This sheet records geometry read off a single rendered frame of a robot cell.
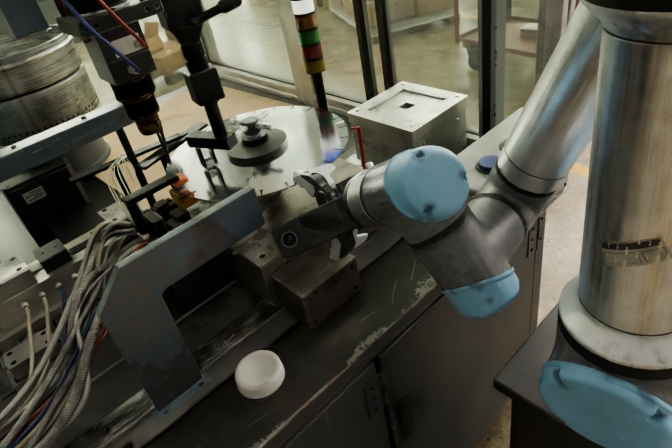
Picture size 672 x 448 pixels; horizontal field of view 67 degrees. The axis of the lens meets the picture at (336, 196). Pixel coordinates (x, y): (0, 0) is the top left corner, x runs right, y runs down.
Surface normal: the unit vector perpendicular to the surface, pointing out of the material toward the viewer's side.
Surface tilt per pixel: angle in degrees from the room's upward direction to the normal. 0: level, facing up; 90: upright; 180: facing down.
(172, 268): 90
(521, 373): 0
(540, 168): 98
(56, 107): 90
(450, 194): 56
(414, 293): 0
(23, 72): 90
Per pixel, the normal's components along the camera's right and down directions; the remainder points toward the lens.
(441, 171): 0.34, -0.12
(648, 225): -0.46, 0.56
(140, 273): 0.68, 0.32
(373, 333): -0.17, -0.81
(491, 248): 0.54, -0.34
